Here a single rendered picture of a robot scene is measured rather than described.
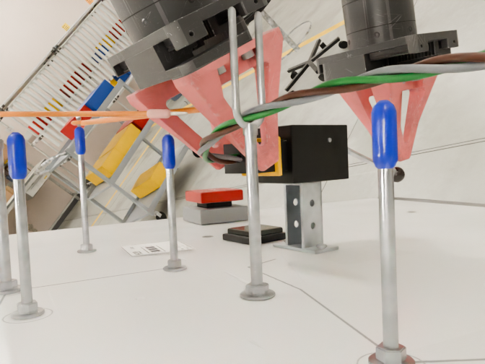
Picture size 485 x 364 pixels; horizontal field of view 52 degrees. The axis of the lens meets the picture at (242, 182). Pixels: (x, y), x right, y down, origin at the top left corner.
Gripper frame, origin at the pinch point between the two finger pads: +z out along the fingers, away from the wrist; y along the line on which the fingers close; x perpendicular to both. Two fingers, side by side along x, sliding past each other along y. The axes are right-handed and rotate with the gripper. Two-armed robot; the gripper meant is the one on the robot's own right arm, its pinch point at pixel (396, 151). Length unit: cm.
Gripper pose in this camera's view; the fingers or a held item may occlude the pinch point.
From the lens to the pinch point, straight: 45.8
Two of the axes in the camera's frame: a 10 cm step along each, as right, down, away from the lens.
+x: 7.9, -2.3, 5.7
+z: 1.8, 9.7, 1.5
